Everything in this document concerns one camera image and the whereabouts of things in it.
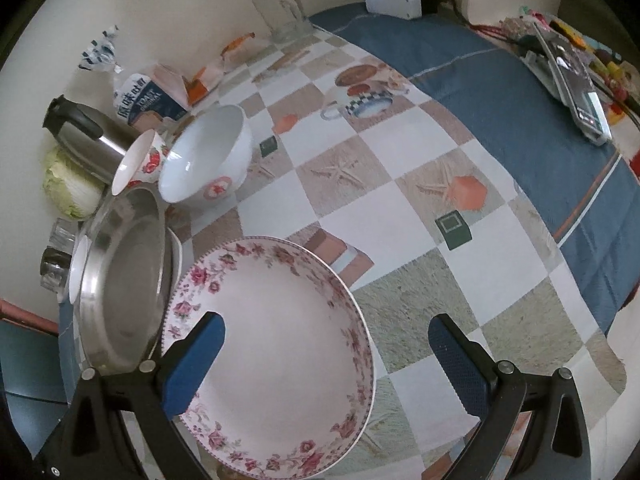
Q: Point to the white plastic box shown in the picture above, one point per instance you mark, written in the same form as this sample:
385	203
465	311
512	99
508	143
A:
392	5

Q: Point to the clear glass cup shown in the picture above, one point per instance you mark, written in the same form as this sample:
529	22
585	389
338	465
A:
64	234

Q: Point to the large white floral bowl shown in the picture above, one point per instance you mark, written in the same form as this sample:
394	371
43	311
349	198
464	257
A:
210	150

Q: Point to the stainless steel thermos jug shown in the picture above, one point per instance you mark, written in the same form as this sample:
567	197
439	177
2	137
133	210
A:
85	130

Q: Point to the silver handheld device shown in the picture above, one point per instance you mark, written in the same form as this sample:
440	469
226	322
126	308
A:
575	85

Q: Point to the napa cabbage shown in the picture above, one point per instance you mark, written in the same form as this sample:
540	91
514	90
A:
65	190

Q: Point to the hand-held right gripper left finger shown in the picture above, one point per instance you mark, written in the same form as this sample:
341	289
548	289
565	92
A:
195	360

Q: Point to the pink board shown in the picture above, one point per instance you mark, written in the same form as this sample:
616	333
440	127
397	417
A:
25	316

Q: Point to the sliced bread bag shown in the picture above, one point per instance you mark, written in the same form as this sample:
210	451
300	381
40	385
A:
145	100

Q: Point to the stainless steel round tray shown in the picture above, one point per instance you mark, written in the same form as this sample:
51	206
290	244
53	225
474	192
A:
125	280

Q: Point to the red rim white plate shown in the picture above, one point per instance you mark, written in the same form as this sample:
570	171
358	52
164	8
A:
174	260

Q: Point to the glasses on white saucer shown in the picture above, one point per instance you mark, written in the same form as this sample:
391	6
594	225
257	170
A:
77	270

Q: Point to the clear glass mug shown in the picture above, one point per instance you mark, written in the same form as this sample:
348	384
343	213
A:
282	15

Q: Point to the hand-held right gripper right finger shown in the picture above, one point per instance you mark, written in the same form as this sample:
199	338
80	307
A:
457	360

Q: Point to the floral rim plate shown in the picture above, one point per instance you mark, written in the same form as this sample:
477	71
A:
280	350

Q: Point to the colourful clutter pile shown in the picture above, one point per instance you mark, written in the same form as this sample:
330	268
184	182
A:
615	65

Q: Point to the dark-bottomed glass cup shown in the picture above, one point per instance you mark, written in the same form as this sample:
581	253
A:
55	265

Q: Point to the small white floral bowl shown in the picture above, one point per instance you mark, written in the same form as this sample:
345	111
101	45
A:
132	160

